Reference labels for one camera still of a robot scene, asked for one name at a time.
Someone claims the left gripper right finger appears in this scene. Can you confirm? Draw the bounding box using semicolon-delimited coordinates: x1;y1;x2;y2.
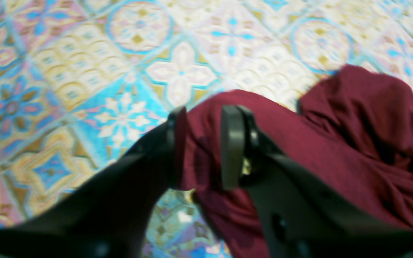
221;105;413;258

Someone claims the dark red t-shirt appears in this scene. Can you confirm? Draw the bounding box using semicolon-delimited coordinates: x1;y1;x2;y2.
180;65;413;258

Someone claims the patterned tile tablecloth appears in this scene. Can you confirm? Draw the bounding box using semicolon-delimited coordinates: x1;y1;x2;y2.
0;0;413;258

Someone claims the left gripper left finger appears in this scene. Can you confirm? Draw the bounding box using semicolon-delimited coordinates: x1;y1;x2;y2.
0;107;187;258

